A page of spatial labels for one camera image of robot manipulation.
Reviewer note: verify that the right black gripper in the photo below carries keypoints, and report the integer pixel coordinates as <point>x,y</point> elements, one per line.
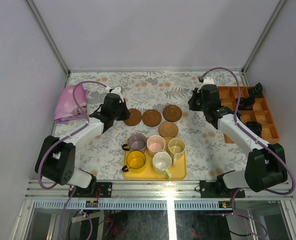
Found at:
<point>191,103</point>

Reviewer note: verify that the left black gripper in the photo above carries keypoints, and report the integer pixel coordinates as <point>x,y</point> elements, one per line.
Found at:
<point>122,111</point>

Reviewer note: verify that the dark brown wooden coaster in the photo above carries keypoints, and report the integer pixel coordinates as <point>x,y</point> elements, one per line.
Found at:
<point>135,117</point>

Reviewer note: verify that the reddish brown wooden coaster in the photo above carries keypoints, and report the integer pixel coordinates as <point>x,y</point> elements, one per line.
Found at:
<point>172,113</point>

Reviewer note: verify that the woven rattan coaster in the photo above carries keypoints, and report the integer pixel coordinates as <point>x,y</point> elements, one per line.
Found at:
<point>168,129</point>

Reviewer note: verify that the pale green mug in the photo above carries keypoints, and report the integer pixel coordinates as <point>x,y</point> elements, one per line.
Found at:
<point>176,149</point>

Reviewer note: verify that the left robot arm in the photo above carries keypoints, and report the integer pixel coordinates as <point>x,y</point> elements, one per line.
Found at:
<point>56,160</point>

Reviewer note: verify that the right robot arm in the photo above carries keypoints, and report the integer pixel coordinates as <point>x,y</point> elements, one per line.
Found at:
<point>265,166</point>

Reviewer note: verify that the pink cup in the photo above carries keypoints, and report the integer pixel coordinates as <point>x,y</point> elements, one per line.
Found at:
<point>155,144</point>

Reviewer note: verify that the black coiled item middle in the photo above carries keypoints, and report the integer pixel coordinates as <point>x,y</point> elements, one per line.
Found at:
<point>245,103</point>

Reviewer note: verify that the black coiled item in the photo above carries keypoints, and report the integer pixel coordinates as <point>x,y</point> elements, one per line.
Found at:
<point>255,127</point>
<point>256,91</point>
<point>245,103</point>

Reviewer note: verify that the purple folded cloth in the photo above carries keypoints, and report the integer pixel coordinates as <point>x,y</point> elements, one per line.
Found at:
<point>67,109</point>

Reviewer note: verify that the black coiled item top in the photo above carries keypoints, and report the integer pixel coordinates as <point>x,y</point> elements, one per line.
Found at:
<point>256,91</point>

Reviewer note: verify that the orange compartment organizer tray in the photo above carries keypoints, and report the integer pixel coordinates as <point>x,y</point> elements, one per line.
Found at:
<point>258,112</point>

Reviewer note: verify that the black coiled item bottom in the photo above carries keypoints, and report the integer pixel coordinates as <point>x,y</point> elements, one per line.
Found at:
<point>255,127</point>

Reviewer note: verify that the yellow plastic tray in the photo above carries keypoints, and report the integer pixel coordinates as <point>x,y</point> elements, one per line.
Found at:
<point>178,171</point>

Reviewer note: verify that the purple mug black handle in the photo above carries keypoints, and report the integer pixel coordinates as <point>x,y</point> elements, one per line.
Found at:
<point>136,142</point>

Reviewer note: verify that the yellow mug black handle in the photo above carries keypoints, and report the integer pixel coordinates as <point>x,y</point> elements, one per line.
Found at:
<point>135,162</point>

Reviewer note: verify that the white mug green handle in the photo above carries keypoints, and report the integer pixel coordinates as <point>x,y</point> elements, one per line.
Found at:
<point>162,162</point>

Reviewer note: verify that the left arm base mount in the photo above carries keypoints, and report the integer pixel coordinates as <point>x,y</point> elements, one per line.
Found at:
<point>96,190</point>

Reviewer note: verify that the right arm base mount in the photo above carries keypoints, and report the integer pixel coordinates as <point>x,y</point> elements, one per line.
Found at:
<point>215,190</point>

